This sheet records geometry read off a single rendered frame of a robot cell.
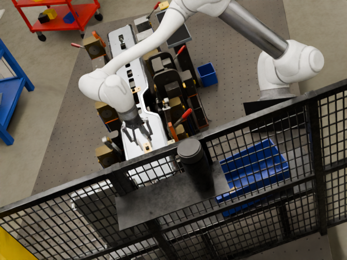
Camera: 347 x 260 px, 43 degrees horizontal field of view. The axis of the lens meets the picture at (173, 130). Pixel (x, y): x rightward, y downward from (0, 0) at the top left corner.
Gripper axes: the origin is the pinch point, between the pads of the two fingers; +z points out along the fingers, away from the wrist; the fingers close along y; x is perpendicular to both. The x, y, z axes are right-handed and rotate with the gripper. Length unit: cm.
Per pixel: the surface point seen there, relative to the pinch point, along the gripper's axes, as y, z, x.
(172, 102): -18.8, -2.3, -17.4
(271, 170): -49, 1, 40
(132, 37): -8, 5, -99
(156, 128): -6.6, 4.7, -11.2
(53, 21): 86, 84, -322
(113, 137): 16.2, 5.7, -17.3
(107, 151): 19.2, 0.2, -3.3
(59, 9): 78, 84, -348
